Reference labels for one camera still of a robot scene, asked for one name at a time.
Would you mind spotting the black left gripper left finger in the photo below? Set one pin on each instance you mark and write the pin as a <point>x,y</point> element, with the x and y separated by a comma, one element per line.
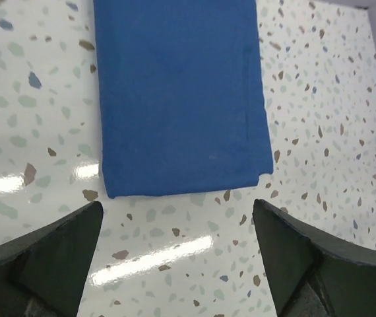
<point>43,273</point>

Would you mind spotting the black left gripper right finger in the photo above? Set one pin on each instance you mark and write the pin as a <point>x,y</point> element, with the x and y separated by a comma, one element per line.
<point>311,272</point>

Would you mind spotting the blue surgical cloth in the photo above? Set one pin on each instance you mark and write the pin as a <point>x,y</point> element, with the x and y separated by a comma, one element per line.
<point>181,97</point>

